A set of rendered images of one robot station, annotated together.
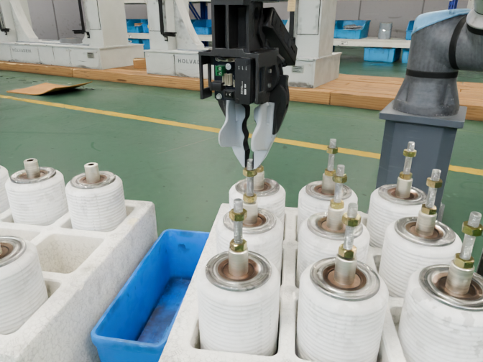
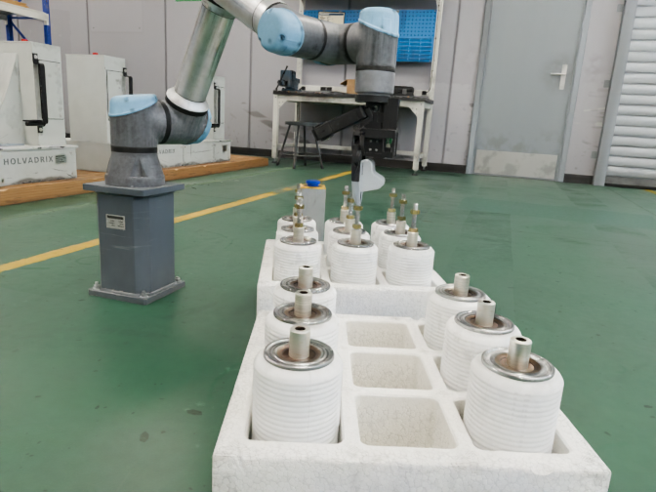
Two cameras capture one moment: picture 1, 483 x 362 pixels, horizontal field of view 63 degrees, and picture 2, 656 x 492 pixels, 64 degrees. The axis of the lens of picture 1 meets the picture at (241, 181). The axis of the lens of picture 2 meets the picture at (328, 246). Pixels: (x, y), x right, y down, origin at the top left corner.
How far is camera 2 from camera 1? 1.26 m
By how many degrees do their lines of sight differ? 96
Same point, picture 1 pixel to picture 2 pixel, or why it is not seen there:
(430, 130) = (168, 196)
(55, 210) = not seen: hidden behind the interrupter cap
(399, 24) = not seen: outside the picture
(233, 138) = (365, 185)
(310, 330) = not seen: hidden behind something
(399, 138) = (153, 211)
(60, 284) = (419, 325)
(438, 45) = (157, 124)
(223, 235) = (373, 251)
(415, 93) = (149, 167)
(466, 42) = (177, 121)
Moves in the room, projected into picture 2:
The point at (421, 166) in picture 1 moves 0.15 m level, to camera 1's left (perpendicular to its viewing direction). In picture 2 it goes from (167, 230) to (161, 244)
